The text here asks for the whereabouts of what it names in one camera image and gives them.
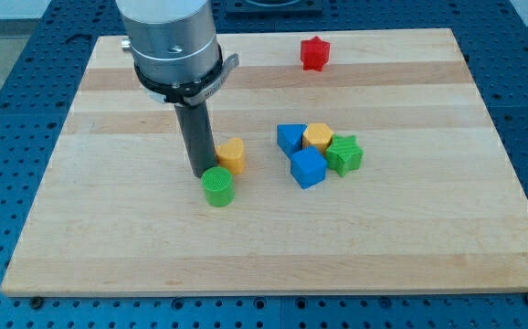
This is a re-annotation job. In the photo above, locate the green star block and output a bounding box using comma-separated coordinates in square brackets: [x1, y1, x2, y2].
[326, 134, 364, 177]

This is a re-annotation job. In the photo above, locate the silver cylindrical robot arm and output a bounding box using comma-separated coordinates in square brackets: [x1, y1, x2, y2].
[116, 0, 239, 107]

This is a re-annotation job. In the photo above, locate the light wooden board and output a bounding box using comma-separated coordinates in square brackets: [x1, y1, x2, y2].
[1, 28, 528, 297]

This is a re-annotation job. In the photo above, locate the yellow hexagon block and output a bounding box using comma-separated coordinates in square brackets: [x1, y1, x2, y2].
[301, 122, 333, 155]

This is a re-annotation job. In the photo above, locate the blue triangle block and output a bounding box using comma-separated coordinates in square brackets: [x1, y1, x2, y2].
[277, 123, 307, 157]

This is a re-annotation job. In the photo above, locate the red star block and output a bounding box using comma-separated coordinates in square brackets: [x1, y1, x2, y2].
[301, 36, 331, 71]

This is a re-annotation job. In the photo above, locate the green cylinder block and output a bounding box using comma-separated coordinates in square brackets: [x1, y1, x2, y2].
[201, 166, 235, 207]

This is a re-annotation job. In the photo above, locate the blue cube block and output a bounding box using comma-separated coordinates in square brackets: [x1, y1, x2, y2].
[290, 146, 327, 189]

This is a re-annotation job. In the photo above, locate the yellow heart block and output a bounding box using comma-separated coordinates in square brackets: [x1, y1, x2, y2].
[216, 137, 246, 175]

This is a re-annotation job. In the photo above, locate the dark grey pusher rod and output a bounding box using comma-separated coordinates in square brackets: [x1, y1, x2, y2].
[174, 102, 217, 178]

